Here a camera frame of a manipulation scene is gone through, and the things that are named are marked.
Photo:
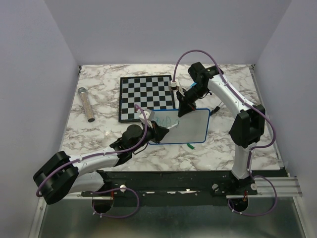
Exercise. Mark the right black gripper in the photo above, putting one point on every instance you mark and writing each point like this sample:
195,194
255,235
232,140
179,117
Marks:
184,106

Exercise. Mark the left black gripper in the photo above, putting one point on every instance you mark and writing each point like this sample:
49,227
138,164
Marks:
158,132

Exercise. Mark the blue framed whiteboard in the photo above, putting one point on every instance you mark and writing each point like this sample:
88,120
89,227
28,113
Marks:
192,128

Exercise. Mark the green marker cap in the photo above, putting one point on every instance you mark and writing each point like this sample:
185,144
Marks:
190,146

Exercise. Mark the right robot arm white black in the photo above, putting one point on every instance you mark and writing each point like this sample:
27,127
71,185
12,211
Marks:
248,125

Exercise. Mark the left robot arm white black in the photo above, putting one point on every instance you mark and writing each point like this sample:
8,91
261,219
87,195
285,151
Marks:
56,178

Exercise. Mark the black whiteboard stand leg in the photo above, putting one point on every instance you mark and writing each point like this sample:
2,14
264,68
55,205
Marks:
216,109

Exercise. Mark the black white chessboard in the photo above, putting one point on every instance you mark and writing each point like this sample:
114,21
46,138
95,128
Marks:
149,92

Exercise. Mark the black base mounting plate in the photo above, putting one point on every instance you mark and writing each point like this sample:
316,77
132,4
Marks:
153,189

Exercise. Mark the glitter filled clear tube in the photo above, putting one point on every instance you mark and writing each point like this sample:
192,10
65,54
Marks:
83,94

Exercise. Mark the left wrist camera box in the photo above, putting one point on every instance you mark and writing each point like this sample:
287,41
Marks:
146,115

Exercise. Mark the aluminium rail frame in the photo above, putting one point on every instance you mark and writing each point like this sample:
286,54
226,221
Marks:
268,185

